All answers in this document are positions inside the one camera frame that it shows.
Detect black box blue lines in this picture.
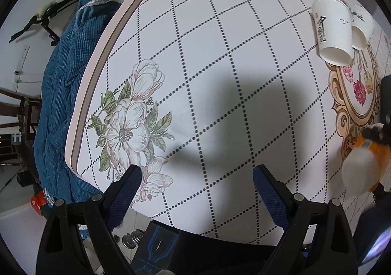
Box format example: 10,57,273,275
131,221,181,275

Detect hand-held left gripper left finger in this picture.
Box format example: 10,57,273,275
36,164,143,275

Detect blue quilted blanket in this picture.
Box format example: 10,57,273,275
33,0,123,206

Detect black exercise machine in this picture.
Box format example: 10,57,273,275
9,0,80,47

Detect metal dumbbell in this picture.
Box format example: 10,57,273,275
121,229,145,249

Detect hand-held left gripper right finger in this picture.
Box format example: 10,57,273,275
252,164,358,275

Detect dark wooden chair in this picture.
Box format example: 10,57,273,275
0,87,41,168

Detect red plastic object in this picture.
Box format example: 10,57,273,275
31,192,47,212

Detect white paper cup black print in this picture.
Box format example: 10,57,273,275
311,0,355,66

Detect white paper cup bamboo print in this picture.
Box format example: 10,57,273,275
348,5,375,51

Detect white wall power strip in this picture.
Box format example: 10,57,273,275
13,45,32,93

